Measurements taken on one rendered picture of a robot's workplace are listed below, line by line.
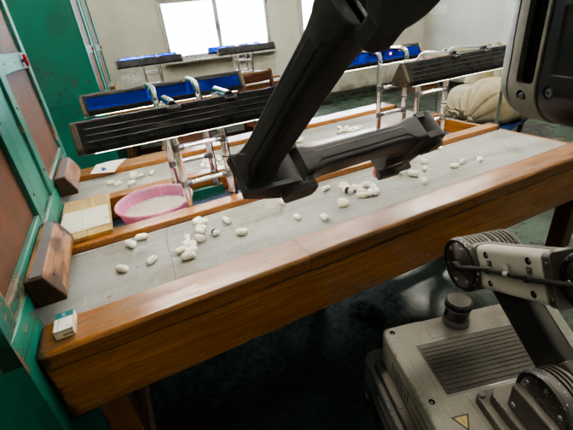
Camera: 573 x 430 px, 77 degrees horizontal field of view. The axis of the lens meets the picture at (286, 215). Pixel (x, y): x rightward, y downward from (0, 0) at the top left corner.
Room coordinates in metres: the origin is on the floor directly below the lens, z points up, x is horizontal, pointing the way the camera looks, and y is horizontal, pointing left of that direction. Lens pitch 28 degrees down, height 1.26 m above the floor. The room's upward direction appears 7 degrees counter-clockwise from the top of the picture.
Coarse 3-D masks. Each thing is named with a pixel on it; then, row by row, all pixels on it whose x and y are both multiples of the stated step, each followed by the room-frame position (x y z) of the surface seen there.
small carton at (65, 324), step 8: (64, 312) 0.59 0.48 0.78; (72, 312) 0.58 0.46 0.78; (56, 320) 0.57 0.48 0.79; (64, 320) 0.56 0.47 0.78; (72, 320) 0.56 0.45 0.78; (56, 328) 0.54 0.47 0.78; (64, 328) 0.54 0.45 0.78; (72, 328) 0.54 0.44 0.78; (56, 336) 0.53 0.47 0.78; (64, 336) 0.53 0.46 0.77
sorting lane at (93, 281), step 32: (416, 160) 1.32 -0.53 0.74; (448, 160) 1.28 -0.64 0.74; (512, 160) 1.21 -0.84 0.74; (320, 192) 1.13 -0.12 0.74; (384, 192) 1.07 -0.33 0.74; (416, 192) 1.04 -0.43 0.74; (192, 224) 1.00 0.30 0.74; (224, 224) 0.97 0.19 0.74; (256, 224) 0.95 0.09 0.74; (288, 224) 0.93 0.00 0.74; (320, 224) 0.90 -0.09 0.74; (96, 256) 0.87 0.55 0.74; (128, 256) 0.85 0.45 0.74; (160, 256) 0.83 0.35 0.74; (224, 256) 0.80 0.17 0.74; (96, 288) 0.72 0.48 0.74; (128, 288) 0.70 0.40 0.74
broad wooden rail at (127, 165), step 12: (360, 108) 2.20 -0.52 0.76; (372, 108) 2.16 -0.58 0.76; (384, 108) 2.17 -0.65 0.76; (312, 120) 2.04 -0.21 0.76; (324, 120) 2.01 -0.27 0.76; (336, 120) 2.03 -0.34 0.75; (204, 144) 1.80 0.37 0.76; (216, 144) 1.78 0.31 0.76; (240, 144) 1.81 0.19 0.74; (144, 156) 1.71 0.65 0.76; (156, 156) 1.69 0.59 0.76; (120, 168) 1.58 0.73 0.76; (132, 168) 1.60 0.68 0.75; (84, 180) 1.52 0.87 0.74
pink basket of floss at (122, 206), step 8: (160, 184) 1.30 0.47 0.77; (168, 184) 1.29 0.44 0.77; (176, 184) 1.28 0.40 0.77; (136, 192) 1.25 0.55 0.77; (144, 192) 1.27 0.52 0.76; (160, 192) 1.29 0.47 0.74; (176, 192) 1.28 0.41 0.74; (192, 192) 1.18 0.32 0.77; (120, 200) 1.19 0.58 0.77; (128, 200) 1.21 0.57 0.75; (136, 200) 1.24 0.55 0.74; (120, 208) 1.16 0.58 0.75; (128, 208) 1.19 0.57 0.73; (176, 208) 1.07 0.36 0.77; (120, 216) 1.06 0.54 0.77; (128, 216) 1.05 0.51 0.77; (144, 216) 1.03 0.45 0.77; (152, 216) 1.04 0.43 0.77
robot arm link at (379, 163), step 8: (432, 144) 0.76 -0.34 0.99; (440, 144) 0.77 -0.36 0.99; (400, 152) 0.78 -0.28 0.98; (408, 152) 0.78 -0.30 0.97; (424, 152) 0.78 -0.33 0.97; (376, 160) 0.81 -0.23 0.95; (384, 160) 0.78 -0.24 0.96; (392, 160) 0.79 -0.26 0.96; (400, 160) 0.80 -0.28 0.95; (376, 168) 0.81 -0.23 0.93; (384, 168) 0.78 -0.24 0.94
